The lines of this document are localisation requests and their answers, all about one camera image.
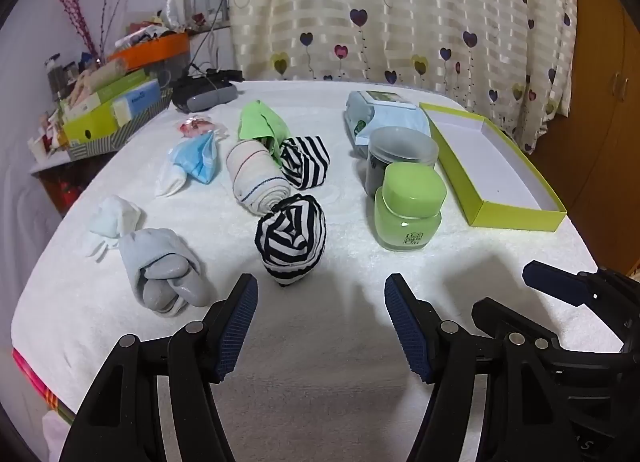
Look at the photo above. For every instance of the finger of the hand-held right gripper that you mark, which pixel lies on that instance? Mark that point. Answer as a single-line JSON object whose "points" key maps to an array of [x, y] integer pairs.
{"points": [[495, 314], [555, 282]]}

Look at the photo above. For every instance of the yellow-green file box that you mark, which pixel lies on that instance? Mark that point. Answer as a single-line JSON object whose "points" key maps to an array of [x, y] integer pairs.
{"points": [[87, 129]]}

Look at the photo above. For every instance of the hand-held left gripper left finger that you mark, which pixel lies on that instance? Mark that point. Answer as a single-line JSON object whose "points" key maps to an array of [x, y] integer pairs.
{"points": [[235, 329]]}

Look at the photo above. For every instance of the blue white carton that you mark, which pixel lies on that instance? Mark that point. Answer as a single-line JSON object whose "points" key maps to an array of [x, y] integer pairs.
{"points": [[137, 99]]}

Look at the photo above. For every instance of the colourful striped bedsheet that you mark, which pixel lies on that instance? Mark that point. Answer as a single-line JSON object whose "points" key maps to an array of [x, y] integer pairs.
{"points": [[35, 382]]}

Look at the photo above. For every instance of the green jar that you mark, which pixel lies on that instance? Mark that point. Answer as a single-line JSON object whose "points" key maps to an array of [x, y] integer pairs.
{"points": [[407, 214]]}

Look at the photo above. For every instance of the clear plastic packet red print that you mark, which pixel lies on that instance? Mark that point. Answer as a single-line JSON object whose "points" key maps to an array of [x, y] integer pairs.
{"points": [[197, 125]]}

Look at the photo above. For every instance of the grey sock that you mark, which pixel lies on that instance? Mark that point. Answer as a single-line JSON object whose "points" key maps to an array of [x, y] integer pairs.
{"points": [[160, 267]]}

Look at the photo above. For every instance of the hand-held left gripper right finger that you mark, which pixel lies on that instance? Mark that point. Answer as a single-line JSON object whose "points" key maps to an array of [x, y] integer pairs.
{"points": [[407, 334]]}

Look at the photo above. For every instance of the dark red side table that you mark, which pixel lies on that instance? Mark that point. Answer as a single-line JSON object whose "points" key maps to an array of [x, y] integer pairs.
{"points": [[60, 187]]}

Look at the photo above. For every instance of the green cloth red-white trim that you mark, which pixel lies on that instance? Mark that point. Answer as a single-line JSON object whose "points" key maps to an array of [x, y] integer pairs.
{"points": [[257, 124]]}

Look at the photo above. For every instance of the black white striped sock ball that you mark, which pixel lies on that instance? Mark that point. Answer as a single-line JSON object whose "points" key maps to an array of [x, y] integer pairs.
{"points": [[290, 237], [307, 161]]}

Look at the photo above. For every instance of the yellow-green shallow box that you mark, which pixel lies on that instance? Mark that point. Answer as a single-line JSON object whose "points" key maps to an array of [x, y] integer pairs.
{"points": [[490, 166]]}

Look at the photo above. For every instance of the light blue wet wipes pack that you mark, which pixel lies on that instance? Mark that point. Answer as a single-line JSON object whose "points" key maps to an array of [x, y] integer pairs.
{"points": [[385, 114]]}

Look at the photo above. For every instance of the beige towel thin stripes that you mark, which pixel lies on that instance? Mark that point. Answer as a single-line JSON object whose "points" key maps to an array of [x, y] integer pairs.
{"points": [[252, 176]]}

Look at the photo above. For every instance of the wooden wardrobe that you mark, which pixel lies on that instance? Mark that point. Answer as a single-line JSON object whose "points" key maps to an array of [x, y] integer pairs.
{"points": [[600, 116]]}

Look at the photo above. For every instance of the grey black headset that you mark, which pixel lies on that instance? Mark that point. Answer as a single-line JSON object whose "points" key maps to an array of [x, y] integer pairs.
{"points": [[205, 97]]}

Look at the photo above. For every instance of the dark jar clear lid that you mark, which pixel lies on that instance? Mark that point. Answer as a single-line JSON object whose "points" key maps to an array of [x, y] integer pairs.
{"points": [[395, 156]]}

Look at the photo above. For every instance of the orange storage box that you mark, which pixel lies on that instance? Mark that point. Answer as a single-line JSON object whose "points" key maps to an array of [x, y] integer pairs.
{"points": [[160, 49]]}

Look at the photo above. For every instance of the cream curtain heart print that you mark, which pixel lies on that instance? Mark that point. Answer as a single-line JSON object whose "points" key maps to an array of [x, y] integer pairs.
{"points": [[400, 16]]}

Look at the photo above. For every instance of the basket of boxes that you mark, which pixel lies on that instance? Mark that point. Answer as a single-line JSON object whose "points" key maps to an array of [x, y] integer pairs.
{"points": [[100, 149]]}

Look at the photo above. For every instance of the small white sock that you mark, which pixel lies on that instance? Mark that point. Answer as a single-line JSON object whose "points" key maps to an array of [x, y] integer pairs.
{"points": [[115, 219]]}

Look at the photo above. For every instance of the blue cloth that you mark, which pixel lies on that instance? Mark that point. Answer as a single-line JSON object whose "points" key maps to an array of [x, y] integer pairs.
{"points": [[200, 161]]}

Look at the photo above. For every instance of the white cloth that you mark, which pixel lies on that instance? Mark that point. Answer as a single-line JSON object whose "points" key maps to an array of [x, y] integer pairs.
{"points": [[170, 181]]}

